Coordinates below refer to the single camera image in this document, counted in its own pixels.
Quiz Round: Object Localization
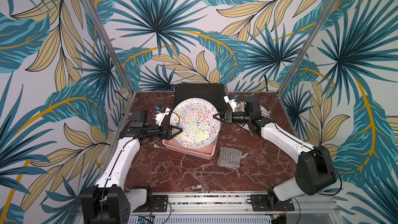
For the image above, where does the white plate colourful squiggle pattern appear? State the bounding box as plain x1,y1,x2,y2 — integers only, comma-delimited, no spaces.
170,98,221,149

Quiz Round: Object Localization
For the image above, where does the grey dish cloth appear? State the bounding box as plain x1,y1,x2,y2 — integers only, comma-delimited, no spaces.
217,147,242,177

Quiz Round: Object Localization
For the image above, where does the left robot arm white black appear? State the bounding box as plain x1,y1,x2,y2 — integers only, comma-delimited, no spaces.
80,106,182,224

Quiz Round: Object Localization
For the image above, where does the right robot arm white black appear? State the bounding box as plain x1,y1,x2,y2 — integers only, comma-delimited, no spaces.
213,95,341,210

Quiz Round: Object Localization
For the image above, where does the black plastic tool case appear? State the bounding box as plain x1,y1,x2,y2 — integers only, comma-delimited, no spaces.
173,83,228,112

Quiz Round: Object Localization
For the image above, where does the pink perforated plastic basket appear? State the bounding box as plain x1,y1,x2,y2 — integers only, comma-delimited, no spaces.
162,139,217,160

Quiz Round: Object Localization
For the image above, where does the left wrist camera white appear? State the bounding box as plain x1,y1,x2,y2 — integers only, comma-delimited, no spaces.
155,106,171,126

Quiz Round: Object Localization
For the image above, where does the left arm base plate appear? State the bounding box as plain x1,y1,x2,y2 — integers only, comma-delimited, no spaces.
133,195,170,213

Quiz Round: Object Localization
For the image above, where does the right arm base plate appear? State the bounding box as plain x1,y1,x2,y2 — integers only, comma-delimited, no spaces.
246,195,295,213

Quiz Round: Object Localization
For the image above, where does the aluminium front rail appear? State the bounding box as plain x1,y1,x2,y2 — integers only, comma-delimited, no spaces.
73,191,346,224

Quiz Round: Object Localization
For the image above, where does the left aluminium corner post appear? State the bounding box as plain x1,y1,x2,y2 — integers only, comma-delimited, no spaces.
82,0,134,96

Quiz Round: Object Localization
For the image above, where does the aluminium corner post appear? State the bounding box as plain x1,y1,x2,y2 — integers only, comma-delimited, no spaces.
82,0,134,96
277,0,339,96

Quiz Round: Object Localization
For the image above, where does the right aluminium corner post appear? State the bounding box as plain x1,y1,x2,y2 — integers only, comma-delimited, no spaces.
277,0,339,96

